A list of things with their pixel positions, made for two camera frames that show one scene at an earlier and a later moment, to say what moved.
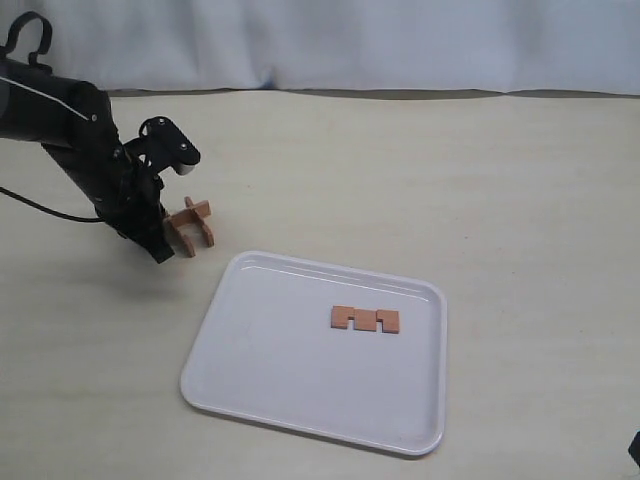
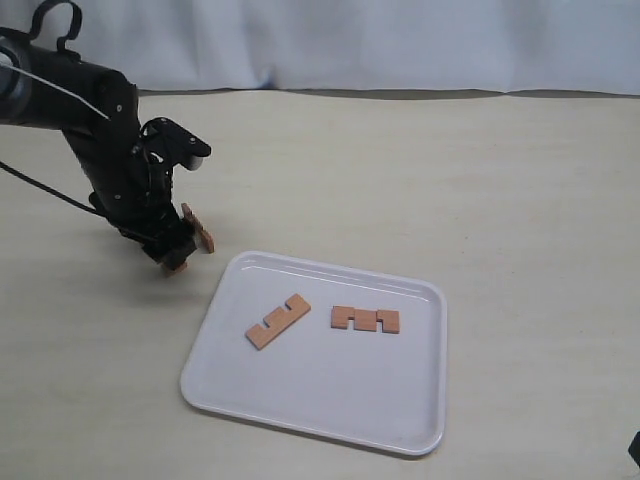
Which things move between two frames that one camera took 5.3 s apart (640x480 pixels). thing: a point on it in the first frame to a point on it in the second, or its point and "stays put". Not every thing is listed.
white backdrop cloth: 555,47 stays put
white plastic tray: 266,350 stays put
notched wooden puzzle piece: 365,319 stays put
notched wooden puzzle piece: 193,213 to 169,271
